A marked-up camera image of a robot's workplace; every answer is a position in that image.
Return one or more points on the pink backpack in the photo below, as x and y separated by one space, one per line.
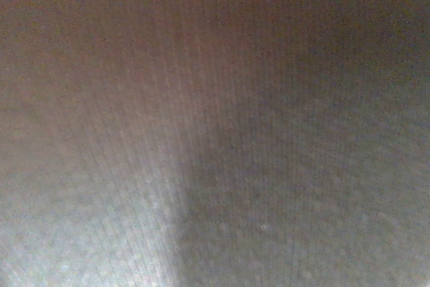
215 125

